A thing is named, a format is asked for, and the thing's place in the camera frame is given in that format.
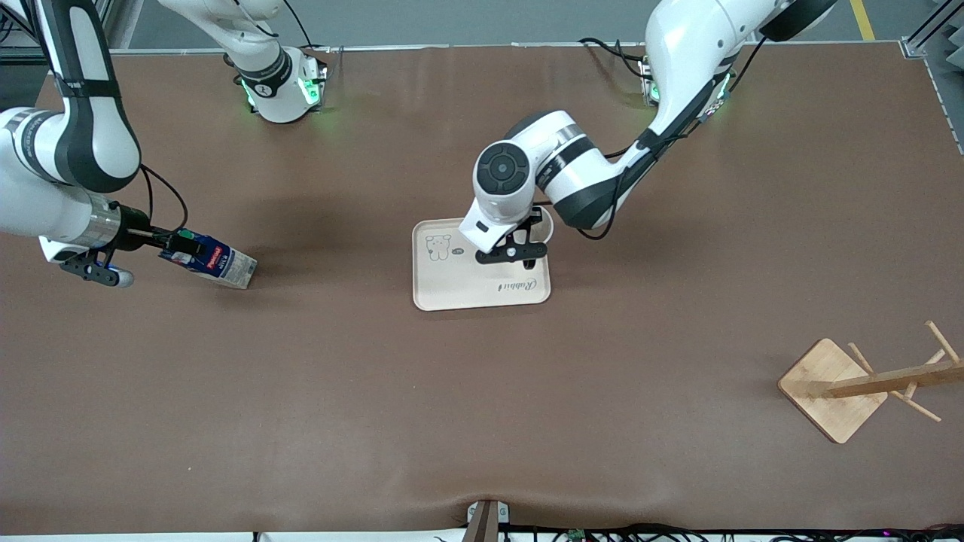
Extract blue white milk carton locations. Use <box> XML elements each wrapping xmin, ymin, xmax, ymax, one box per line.
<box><xmin>158</xmin><ymin>230</ymin><xmax>258</xmax><ymax>291</ymax></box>

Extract cream rabbit print tray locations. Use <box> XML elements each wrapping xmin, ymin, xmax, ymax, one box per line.
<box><xmin>412</xmin><ymin>217</ymin><xmax>552</xmax><ymax>312</ymax></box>

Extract brown table cover sheet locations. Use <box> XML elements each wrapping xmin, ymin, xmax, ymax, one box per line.
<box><xmin>0</xmin><ymin>41</ymin><xmax>964</xmax><ymax>537</ymax></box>

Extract wooden mug tree stand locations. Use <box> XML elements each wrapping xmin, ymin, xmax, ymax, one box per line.
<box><xmin>777</xmin><ymin>320</ymin><xmax>964</xmax><ymax>445</ymax></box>

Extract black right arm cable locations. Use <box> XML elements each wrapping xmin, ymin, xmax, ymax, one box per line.
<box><xmin>139</xmin><ymin>166</ymin><xmax>189</xmax><ymax>234</ymax></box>

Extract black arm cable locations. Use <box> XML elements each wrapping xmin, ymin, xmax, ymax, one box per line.
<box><xmin>139</xmin><ymin>166</ymin><xmax>189</xmax><ymax>234</ymax></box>
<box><xmin>576</xmin><ymin>34</ymin><xmax>769</xmax><ymax>242</ymax></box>

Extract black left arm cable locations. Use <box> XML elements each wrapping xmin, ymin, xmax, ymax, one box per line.
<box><xmin>576</xmin><ymin>34</ymin><xmax>769</xmax><ymax>242</ymax></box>

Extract black base power cable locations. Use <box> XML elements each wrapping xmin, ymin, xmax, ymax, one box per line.
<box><xmin>282</xmin><ymin>0</ymin><xmax>332</xmax><ymax>57</ymax></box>
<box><xmin>578</xmin><ymin>36</ymin><xmax>650</xmax><ymax>80</ymax></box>

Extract grey metal camera bracket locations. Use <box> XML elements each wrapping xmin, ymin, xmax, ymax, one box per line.
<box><xmin>465</xmin><ymin>498</ymin><xmax>511</xmax><ymax>542</ymax></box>

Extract black cable bundle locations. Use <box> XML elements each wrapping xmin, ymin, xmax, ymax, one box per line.
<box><xmin>433</xmin><ymin>523</ymin><xmax>964</xmax><ymax>542</ymax></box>

